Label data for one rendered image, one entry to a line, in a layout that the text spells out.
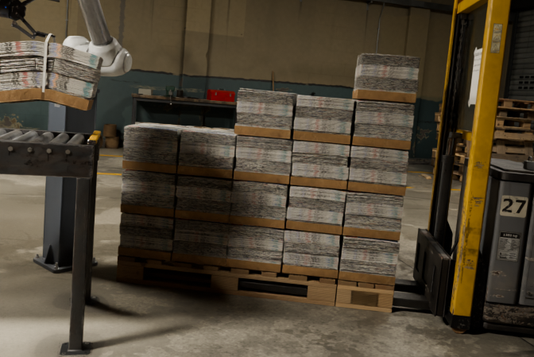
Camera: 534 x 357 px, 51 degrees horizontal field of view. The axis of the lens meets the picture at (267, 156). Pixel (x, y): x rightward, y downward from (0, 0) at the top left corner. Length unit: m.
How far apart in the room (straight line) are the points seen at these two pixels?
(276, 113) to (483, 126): 0.97
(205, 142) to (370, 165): 0.84
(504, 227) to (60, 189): 2.26
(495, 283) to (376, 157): 0.81
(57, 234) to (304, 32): 7.42
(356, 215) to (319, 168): 0.30
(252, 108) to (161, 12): 6.87
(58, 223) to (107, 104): 6.36
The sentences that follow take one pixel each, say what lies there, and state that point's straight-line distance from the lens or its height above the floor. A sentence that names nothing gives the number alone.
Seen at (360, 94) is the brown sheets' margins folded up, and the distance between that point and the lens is 2.81.
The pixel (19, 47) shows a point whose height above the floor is 1.14.
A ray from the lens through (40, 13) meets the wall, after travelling 9.66.
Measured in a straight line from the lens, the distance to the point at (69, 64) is 2.34.
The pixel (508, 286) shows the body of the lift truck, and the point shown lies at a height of 0.25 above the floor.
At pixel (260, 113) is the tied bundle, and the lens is 2.82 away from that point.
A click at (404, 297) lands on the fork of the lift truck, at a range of 3.04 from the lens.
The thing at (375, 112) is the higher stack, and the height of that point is 1.00.
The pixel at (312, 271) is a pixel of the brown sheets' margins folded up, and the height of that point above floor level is 0.17.
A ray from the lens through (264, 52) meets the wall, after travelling 9.80.
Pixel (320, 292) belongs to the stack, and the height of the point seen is 0.07.
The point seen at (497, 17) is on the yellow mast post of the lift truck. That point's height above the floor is 1.47.
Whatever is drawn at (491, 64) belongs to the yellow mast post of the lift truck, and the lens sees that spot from 2.73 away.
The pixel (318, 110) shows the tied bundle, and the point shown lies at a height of 0.99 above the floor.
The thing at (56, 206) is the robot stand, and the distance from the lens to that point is 3.28.
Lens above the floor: 1.04
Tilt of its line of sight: 6 degrees down
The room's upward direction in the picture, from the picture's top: 5 degrees clockwise
